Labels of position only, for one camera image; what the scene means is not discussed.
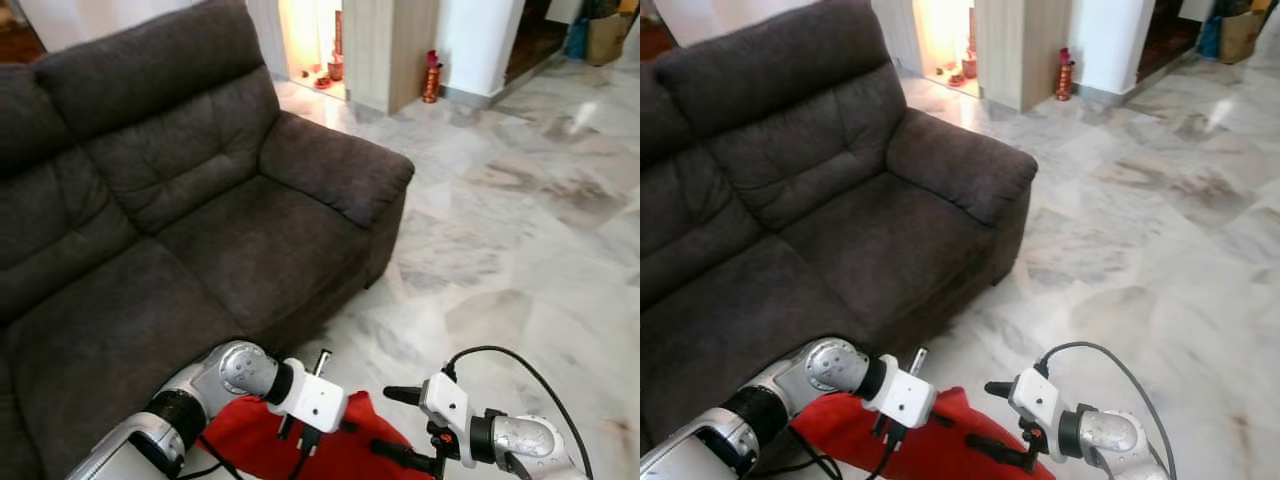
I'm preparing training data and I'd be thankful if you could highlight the dark grey fabric sofa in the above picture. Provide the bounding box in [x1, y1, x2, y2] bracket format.
[640, 0, 1039, 480]
[0, 0, 416, 480]

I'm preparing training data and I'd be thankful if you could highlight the light wood cabinet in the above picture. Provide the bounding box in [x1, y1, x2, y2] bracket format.
[870, 0, 1076, 113]
[245, 0, 441, 116]

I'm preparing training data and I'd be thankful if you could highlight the dark wooden staircase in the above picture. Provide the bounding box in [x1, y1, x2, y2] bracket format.
[503, 0, 586, 86]
[1138, 0, 1216, 81]

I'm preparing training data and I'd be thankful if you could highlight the brown box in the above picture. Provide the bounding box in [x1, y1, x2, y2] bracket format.
[586, 12, 636, 67]
[1220, 10, 1266, 65]

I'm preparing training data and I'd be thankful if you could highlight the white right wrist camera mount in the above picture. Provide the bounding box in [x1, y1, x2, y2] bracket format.
[1010, 367, 1069, 456]
[418, 370, 481, 463]

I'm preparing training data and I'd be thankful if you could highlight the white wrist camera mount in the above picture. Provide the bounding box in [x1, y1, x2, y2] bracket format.
[878, 347, 939, 431]
[282, 348, 349, 434]
[418, 370, 481, 463]
[1010, 367, 1069, 456]

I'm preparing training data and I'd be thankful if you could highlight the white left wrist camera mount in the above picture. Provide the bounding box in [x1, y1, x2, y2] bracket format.
[282, 348, 349, 434]
[878, 347, 939, 431]

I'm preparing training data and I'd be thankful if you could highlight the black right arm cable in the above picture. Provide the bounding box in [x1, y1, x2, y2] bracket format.
[443, 345, 596, 480]
[1035, 341, 1181, 480]

